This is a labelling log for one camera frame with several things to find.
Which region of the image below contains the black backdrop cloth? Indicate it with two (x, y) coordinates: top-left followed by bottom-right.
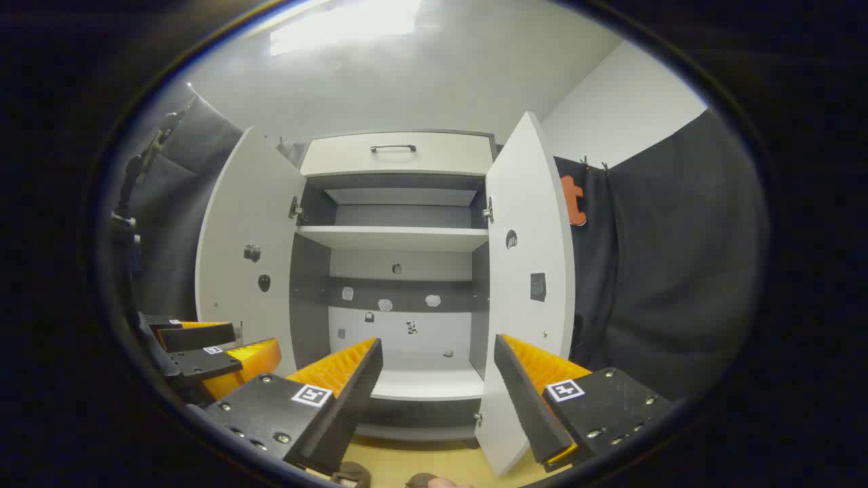
(125, 91), (770, 401)

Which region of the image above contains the white cabinet drawer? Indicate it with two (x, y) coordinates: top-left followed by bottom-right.
(300, 131), (496, 178)

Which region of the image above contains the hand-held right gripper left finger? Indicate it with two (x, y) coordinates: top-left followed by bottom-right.
(203, 337), (384, 475)

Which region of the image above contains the white cabinet door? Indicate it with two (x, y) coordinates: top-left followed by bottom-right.
(475, 110), (577, 477)
(195, 127), (309, 377)

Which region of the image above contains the white cabinet shelf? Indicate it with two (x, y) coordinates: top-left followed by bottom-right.
(296, 226), (489, 253)
(370, 366), (486, 402)

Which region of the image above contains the white shoe cabinet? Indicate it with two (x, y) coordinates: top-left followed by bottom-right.
(288, 129), (500, 443)

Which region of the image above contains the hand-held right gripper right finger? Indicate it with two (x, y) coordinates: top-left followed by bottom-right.
(493, 333), (673, 473)

